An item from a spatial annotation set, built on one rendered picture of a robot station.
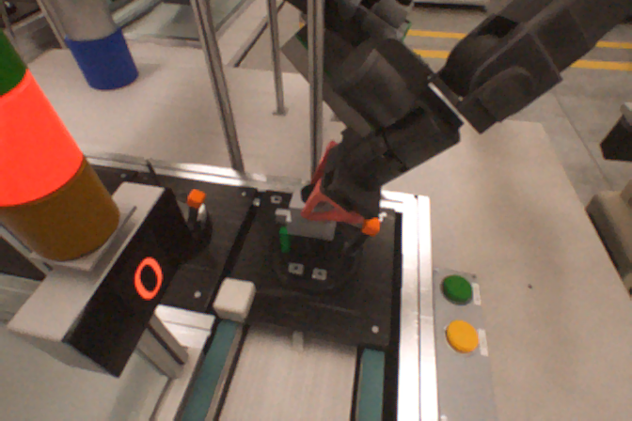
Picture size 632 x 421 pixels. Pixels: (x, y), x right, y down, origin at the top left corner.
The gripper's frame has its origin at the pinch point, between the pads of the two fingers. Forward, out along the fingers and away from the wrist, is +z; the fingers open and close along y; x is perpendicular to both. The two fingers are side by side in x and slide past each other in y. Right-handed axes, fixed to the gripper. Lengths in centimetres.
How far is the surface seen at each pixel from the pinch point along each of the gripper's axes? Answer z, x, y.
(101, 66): 61, -47, -54
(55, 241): -7.1, -19.3, 20.7
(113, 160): 40.3, -25.1, -15.4
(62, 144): -11.5, -21.6, 18.0
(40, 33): 90, -76, -76
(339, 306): 6.5, 12.5, 7.5
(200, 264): 20.7, -4.2, 4.9
